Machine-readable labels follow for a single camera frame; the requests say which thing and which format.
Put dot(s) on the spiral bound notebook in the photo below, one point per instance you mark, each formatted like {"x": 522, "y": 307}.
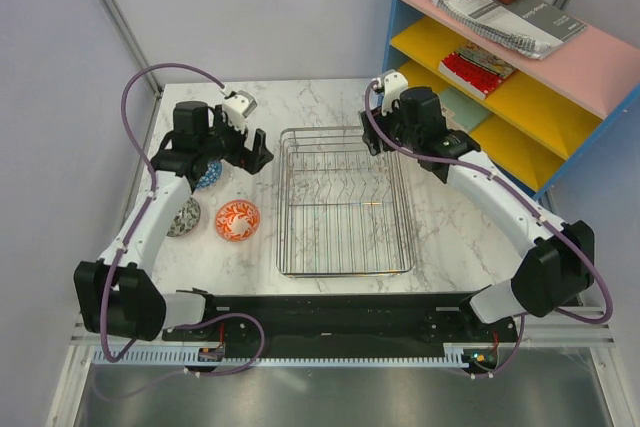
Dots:
{"x": 511, "y": 27}

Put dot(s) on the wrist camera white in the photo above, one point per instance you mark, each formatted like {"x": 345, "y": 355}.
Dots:
{"x": 390, "y": 85}
{"x": 238, "y": 106}

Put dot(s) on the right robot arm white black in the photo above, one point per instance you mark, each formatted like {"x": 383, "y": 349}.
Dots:
{"x": 556, "y": 258}

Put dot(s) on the colourful wooden shelf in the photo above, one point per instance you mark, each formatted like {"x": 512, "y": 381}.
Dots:
{"x": 542, "y": 114}

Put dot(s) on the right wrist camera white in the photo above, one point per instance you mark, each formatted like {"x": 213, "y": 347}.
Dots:
{"x": 390, "y": 85}

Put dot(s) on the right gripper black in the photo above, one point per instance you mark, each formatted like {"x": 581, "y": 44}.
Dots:
{"x": 369, "y": 134}

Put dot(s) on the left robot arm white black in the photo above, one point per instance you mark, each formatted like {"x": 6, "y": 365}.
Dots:
{"x": 116, "y": 294}

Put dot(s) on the blue patterned bowl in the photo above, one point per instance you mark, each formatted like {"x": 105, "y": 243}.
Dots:
{"x": 211, "y": 176}

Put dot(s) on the light blue cable duct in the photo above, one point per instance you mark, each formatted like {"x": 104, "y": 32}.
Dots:
{"x": 203, "y": 357}

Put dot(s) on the grey setup guide booklet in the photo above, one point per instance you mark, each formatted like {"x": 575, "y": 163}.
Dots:
{"x": 562, "y": 25}

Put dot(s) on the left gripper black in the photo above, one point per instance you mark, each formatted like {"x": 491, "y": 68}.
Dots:
{"x": 252, "y": 161}

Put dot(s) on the light green book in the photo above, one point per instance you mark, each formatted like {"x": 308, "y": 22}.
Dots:
{"x": 462, "y": 112}

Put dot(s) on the grey patterned bowl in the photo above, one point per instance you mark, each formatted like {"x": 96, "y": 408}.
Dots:
{"x": 186, "y": 220}

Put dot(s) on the metal wire dish rack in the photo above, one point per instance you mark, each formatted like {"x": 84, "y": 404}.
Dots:
{"x": 341, "y": 211}

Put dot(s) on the orange patterned glass bowl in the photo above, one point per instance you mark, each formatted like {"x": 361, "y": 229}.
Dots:
{"x": 237, "y": 220}

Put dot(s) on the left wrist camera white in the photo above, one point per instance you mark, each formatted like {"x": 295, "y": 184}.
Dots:
{"x": 238, "y": 106}

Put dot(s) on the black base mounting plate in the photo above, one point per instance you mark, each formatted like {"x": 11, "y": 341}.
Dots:
{"x": 358, "y": 325}

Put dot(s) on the red patterned book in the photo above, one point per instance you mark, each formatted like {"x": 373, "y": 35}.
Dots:
{"x": 476, "y": 70}

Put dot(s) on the aluminium frame rail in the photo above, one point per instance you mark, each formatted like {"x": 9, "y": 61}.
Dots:
{"x": 553, "y": 331}

